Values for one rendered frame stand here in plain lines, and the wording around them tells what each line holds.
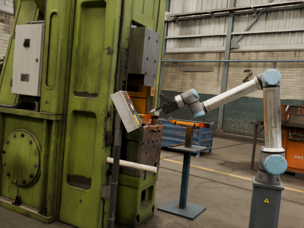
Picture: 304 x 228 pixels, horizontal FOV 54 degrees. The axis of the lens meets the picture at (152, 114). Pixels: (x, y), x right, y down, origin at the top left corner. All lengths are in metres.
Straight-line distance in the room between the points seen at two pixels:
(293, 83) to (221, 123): 2.59
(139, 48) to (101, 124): 0.73
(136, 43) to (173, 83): 9.10
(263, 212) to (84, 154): 1.51
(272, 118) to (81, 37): 1.69
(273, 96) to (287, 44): 8.16
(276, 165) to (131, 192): 1.24
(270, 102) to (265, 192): 0.69
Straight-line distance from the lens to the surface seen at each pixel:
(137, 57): 2.65
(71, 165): 2.80
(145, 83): 2.67
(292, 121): 5.69
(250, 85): 2.39
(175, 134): 6.64
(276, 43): 10.48
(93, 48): 2.68
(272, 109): 2.25
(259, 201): 2.49
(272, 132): 2.26
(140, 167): 2.38
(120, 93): 2.04
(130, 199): 2.79
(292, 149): 5.87
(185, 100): 2.25
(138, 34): 2.69
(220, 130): 10.70
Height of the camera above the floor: 1.17
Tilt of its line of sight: 3 degrees down
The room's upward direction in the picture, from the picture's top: 5 degrees clockwise
